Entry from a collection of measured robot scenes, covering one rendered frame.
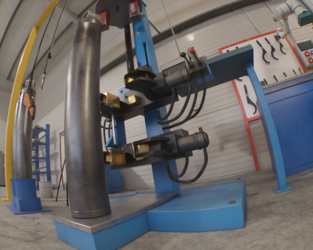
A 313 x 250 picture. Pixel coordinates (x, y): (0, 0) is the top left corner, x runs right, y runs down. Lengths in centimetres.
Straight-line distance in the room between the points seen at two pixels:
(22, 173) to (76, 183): 128
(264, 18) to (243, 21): 49
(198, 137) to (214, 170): 199
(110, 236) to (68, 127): 56
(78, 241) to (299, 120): 194
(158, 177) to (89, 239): 96
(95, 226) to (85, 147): 37
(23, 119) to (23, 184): 75
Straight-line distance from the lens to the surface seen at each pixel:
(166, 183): 148
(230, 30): 383
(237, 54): 128
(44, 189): 348
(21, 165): 204
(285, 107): 182
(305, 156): 182
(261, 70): 323
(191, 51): 101
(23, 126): 213
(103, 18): 206
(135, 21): 191
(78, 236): 82
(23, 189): 201
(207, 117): 304
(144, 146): 96
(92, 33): 124
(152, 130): 155
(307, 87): 197
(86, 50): 111
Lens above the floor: 34
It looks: 16 degrees up
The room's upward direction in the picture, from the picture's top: 9 degrees counter-clockwise
